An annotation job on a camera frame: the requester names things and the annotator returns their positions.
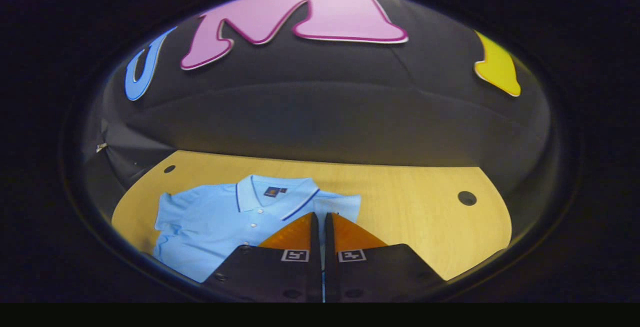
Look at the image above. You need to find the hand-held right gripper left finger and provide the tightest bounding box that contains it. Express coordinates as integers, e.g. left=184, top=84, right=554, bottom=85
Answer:
left=200, top=212, right=324, bottom=304

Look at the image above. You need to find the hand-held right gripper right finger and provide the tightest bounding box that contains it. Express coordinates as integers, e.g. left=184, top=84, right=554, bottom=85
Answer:
left=324, top=212, right=446, bottom=304

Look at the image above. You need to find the light blue T-shirt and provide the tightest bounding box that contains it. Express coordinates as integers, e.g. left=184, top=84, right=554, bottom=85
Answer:
left=152, top=174, right=362, bottom=284

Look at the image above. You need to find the black backdrop cloth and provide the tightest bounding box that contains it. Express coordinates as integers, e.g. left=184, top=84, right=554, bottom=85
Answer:
left=82, top=0, right=554, bottom=213

